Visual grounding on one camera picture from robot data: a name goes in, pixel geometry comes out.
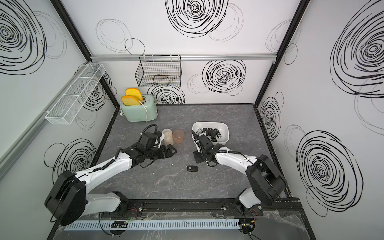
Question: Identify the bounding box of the chrome-trimmed porsche key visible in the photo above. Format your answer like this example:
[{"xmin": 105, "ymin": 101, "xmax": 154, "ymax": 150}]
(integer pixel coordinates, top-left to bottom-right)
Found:
[{"xmin": 214, "ymin": 128, "xmax": 222, "ymax": 139}]

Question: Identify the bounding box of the clear jar with grain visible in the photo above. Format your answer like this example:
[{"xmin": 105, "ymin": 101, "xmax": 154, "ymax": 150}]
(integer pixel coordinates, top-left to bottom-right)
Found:
[{"xmin": 162, "ymin": 129, "xmax": 174, "ymax": 146}]

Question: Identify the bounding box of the black wire basket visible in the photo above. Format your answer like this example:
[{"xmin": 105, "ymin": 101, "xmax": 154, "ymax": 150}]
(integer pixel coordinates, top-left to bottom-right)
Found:
[{"xmin": 135, "ymin": 55, "xmax": 182, "ymax": 87}]

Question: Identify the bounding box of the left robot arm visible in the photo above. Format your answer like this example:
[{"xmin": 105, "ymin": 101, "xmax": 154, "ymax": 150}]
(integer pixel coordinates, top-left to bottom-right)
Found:
[{"xmin": 44, "ymin": 124, "xmax": 177, "ymax": 226}]

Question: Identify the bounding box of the black flip key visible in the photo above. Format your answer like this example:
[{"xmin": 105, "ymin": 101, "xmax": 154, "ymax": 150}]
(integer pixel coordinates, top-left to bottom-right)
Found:
[{"xmin": 211, "ymin": 133, "xmax": 217, "ymax": 142}]

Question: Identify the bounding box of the silver bmw key fob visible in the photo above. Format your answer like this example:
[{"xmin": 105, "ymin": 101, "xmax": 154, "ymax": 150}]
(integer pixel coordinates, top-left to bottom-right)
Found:
[{"xmin": 196, "ymin": 128, "xmax": 203, "ymax": 136}]

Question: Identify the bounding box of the white storage box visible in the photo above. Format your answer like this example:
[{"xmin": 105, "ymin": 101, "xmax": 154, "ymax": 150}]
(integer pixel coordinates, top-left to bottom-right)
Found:
[{"xmin": 192, "ymin": 122, "xmax": 230, "ymax": 145}]

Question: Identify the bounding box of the white slotted cable duct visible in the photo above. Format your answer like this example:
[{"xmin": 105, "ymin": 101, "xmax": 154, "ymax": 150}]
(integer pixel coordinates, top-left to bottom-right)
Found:
[{"xmin": 65, "ymin": 219, "xmax": 241, "ymax": 231}]

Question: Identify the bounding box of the white mesh wall shelf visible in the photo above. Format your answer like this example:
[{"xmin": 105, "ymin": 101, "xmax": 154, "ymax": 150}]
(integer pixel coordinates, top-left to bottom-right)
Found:
[{"xmin": 45, "ymin": 64, "xmax": 106, "ymax": 125}]

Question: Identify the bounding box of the white toaster cord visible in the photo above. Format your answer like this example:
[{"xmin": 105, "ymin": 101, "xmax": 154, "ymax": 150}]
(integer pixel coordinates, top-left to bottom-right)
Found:
[{"xmin": 119, "ymin": 99, "xmax": 149, "ymax": 122}]

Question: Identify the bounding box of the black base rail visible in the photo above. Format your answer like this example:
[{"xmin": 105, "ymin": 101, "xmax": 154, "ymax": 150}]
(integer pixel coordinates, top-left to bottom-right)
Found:
[{"xmin": 102, "ymin": 198, "xmax": 303, "ymax": 219}]

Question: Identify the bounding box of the rear yellow toast slice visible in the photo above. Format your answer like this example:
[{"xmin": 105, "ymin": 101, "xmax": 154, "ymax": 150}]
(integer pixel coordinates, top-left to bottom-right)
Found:
[{"xmin": 125, "ymin": 88, "xmax": 144, "ymax": 101}]

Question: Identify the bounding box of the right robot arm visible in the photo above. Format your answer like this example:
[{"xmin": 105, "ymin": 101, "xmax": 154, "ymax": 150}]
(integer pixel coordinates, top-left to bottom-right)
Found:
[{"xmin": 192, "ymin": 132, "xmax": 287, "ymax": 209}]

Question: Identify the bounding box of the pink translucent cup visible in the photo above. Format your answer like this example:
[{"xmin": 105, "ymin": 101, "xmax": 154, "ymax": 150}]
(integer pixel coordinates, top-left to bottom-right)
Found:
[{"xmin": 173, "ymin": 130, "xmax": 185, "ymax": 145}]

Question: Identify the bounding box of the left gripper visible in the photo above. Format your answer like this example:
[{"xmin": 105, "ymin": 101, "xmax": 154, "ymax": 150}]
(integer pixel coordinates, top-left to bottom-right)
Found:
[{"xmin": 145, "ymin": 143, "xmax": 178, "ymax": 160}]

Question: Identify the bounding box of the mint green toaster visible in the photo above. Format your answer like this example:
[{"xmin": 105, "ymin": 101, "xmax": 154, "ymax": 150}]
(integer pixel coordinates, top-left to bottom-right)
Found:
[{"xmin": 120, "ymin": 95, "xmax": 158, "ymax": 122}]

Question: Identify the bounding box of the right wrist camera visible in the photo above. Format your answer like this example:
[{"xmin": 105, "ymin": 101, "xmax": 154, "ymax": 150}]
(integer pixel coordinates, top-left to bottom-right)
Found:
[{"xmin": 191, "ymin": 131, "xmax": 201, "ymax": 153}]

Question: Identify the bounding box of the yellow toast slice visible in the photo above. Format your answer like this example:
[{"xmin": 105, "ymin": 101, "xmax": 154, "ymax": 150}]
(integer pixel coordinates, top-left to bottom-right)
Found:
[
  {"xmin": 125, "ymin": 88, "xmax": 144, "ymax": 101},
  {"xmin": 121, "ymin": 96, "xmax": 142, "ymax": 106}
]

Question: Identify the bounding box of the front yellow toast slice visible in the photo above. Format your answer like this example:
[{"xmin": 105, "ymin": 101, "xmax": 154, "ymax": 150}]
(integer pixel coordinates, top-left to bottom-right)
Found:
[{"xmin": 121, "ymin": 96, "xmax": 142, "ymax": 106}]

